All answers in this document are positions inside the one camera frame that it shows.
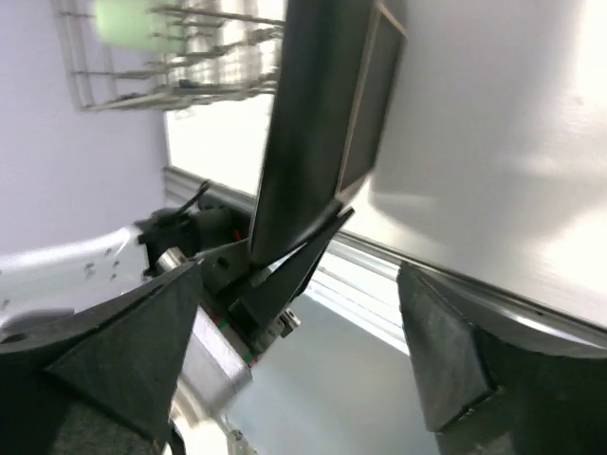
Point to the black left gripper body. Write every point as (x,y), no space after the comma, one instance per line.
(218,361)

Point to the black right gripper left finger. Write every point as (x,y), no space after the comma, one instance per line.
(101,381)

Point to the grey wire dish rack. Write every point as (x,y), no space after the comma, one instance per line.
(232,53)

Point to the black square floral plate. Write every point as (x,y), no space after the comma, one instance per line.
(337,72)

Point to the light green cup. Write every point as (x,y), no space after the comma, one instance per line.
(134,24)

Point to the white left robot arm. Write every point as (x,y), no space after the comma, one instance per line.
(45,285)

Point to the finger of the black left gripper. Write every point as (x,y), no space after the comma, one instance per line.
(228,268)
(259,305)

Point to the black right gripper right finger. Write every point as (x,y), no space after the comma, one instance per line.
(499,375)

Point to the aluminium table front rail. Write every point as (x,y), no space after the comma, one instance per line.
(358,281)

